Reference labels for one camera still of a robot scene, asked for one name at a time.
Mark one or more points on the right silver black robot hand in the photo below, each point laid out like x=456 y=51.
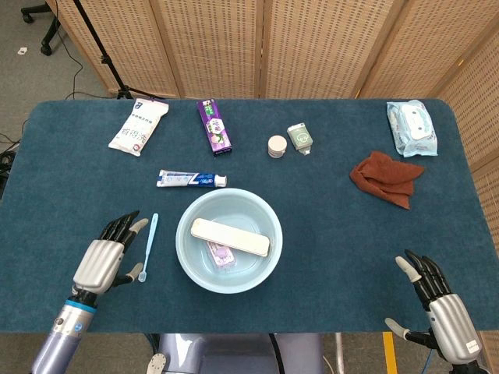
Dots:
x=452 y=327

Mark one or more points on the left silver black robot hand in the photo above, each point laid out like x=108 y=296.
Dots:
x=99 y=265

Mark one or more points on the light blue plastic basin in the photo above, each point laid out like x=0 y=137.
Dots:
x=202 y=269

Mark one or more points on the purple floss pick box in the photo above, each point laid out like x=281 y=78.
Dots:
x=222 y=255

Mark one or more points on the white blue toothpaste tube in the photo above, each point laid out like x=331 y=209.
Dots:
x=187 y=178

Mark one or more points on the cream pink toothbrush case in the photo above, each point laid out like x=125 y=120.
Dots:
x=230 y=235

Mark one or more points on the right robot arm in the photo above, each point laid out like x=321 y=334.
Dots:
x=468 y=368

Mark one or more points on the light blue toothbrush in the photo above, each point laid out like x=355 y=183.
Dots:
x=150 y=241

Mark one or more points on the yellow floor tape strip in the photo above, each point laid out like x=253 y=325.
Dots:
x=390 y=352

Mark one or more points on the dark blue table cloth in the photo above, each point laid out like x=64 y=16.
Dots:
x=343 y=272

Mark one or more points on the white cloth packet bag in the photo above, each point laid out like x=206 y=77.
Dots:
x=134 y=128

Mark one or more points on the grey-blue robot torso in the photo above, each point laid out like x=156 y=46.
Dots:
x=234 y=354

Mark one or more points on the brown towel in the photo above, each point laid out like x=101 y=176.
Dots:
x=382 y=175

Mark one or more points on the purple toothpaste carton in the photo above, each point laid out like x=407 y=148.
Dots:
x=214 y=128

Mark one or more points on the light blue wet wipes pack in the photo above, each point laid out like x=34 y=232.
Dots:
x=413 y=128

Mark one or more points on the black tripod stand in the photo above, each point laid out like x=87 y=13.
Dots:
x=102 y=58

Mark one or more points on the small cream jar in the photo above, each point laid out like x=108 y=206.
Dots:
x=277 y=146

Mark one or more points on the black office chair base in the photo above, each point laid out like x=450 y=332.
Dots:
x=50 y=35

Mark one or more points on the small green soap box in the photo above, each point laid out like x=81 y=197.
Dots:
x=299 y=136

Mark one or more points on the woven folding screen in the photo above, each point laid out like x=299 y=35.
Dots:
x=218 y=46

